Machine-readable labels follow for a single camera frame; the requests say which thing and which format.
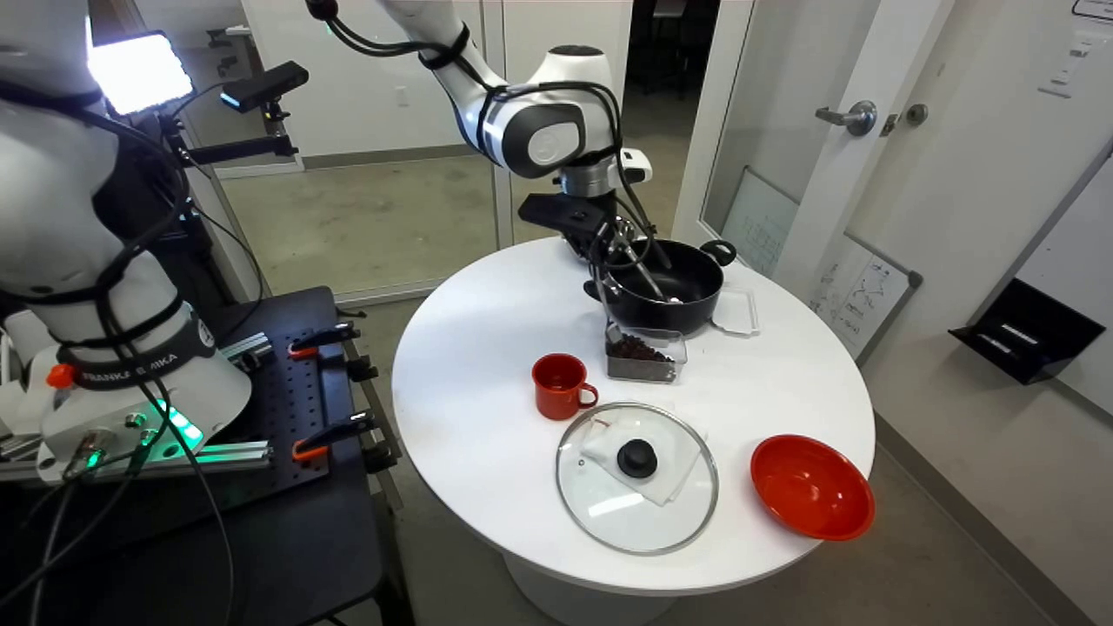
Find silver spoon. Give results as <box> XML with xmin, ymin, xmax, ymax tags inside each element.
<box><xmin>612</xmin><ymin>235</ymin><xmax>688</xmax><ymax>308</ymax></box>

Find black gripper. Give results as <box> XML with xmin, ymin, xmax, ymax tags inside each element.
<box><xmin>553</xmin><ymin>191</ymin><xmax>659</xmax><ymax>281</ymax></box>

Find orange black clamp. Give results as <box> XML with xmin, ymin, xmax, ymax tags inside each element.
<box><xmin>289</xmin><ymin>411</ymin><xmax>383</xmax><ymax>470</ymax></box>
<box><xmin>284</xmin><ymin>320</ymin><xmax>366</xmax><ymax>359</ymax></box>

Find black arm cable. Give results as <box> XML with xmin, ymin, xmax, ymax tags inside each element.
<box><xmin>302</xmin><ymin>0</ymin><xmax>479</xmax><ymax>77</ymax></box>

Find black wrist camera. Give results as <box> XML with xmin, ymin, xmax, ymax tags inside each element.
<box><xmin>514</xmin><ymin>191</ymin><xmax>608</xmax><ymax>232</ymax></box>

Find black camera on stand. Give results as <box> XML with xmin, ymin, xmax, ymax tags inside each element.
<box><xmin>184</xmin><ymin>60</ymin><xmax>312</xmax><ymax>165</ymax></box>

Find black wall file holder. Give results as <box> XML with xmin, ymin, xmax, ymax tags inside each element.
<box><xmin>946</xmin><ymin>273</ymin><xmax>1111</xmax><ymax>386</ymax></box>

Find glass pot lid black knob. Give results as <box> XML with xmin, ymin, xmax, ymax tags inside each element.
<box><xmin>553</xmin><ymin>401</ymin><xmax>725</xmax><ymax>555</ymax></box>

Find clear container dark contents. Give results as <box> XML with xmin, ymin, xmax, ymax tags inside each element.
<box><xmin>597</xmin><ymin>313</ymin><xmax>692</xmax><ymax>386</ymax></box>

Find bright studio lamp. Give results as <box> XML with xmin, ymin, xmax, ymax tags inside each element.
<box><xmin>83</xmin><ymin>26</ymin><xmax>200</xmax><ymax>119</ymax></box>

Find silver door lever handle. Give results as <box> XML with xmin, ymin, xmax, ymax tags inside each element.
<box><xmin>815</xmin><ymin>96</ymin><xmax>880</xmax><ymax>138</ymax></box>

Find black robot cart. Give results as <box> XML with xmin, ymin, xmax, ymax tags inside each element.
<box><xmin>0</xmin><ymin>286</ymin><xmax>406</xmax><ymax>626</ymax></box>

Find white door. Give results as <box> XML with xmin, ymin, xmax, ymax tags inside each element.
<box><xmin>692</xmin><ymin>0</ymin><xmax>970</xmax><ymax>308</ymax></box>

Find aluminium rail green light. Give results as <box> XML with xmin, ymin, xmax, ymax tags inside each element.
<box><xmin>33</xmin><ymin>396</ymin><xmax>277</xmax><ymax>480</ymax></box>

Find red metal cup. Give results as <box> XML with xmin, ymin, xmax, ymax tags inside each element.
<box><xmin>530</xmin><ymin>351</ymin><xmax>604</xmax><ymax>424</ymax></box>

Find black cooking pot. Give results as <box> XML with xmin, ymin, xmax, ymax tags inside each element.
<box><xmin>582</xmin><ymin>235</ymin><xmax>742</xmax><ymax>342</ymax></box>

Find small white whiteboard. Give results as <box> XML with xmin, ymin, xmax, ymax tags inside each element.
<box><xmin>810</xmin><ymin>232</ymin><xmax>924</xmax><ymax>360</ymax></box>

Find small silver door latch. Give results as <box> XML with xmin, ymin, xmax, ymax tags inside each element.
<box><xmin>876</xmin><ymin>102</ymin><xmax>932</xmax><ymax>138</ymax></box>

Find red plastic bowl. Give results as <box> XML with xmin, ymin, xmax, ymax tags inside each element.
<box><xmin>747</xmin><ymin>431</ymin><xmax>880</xmax><ymax>547</ymax></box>

